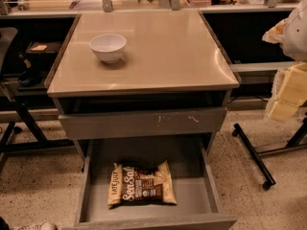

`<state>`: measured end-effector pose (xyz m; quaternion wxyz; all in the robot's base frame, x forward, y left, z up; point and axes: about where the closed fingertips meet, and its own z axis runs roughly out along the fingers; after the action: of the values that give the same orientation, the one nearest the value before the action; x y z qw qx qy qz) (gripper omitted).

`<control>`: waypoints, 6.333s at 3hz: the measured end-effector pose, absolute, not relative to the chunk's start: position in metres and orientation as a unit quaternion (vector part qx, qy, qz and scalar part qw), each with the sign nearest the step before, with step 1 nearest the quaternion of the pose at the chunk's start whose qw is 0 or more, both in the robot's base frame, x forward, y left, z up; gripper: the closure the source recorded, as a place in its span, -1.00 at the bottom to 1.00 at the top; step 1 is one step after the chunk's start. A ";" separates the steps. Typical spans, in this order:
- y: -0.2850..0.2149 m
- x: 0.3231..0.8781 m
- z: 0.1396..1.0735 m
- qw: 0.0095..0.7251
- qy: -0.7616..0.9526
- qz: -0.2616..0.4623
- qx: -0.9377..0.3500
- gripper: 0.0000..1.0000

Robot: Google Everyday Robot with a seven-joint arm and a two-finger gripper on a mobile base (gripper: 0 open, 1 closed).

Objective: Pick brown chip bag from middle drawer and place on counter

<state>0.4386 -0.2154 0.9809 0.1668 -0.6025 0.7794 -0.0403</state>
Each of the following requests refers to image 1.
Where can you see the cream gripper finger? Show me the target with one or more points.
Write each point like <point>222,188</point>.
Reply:
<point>289,92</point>
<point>275,34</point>

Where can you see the brown sea salt chip bag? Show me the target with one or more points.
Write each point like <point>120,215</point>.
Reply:
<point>130,184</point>

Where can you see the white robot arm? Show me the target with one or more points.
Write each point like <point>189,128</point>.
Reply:
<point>294,41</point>

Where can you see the closed grey top drawer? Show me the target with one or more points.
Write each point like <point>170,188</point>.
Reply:
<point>142,123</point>

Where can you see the grey drawer cabinet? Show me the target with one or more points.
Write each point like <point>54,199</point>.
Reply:
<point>171,62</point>

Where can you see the open grey middle drawer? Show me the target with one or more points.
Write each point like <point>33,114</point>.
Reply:
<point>198,206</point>

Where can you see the white ceramic bowl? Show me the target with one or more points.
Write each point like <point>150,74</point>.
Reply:
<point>108,48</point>

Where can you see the black box with label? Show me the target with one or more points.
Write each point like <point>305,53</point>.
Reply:
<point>38,48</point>

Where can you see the white shoe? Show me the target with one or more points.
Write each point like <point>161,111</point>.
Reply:
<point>45,225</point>

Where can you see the black chair frame left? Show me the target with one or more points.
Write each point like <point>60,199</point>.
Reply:
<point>8,34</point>

